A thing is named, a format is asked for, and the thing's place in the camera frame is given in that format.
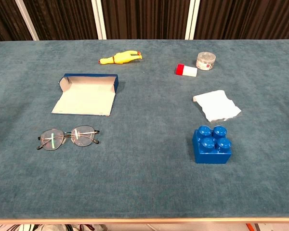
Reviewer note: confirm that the blue cardboard glasses box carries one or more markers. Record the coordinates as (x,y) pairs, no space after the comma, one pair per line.
(84,98)

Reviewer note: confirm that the eyeglasses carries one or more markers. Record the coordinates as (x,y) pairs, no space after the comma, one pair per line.
(82,136)

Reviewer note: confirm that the red and white small box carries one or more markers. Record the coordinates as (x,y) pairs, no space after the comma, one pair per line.
(189,71)

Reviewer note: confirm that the yellow rubber chicken toy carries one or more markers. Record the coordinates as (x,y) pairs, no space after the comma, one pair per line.
(121,57)

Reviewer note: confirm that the teal blue table cloth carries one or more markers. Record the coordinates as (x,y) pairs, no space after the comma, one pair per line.
(144,180)

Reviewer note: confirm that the blue four stud building block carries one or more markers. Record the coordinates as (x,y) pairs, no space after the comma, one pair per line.
(212,154)

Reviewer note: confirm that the clear round plastic jar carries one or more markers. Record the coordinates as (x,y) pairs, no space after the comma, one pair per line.
(206,61)

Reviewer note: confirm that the dark pleated curtain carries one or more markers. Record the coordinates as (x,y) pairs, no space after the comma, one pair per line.
(144,19)

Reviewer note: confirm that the orange plastic item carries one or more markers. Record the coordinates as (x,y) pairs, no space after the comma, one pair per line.
(250,227)

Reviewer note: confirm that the white frame post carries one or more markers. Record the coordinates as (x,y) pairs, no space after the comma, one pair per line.
(98,19)
(26,19)
(192,19)

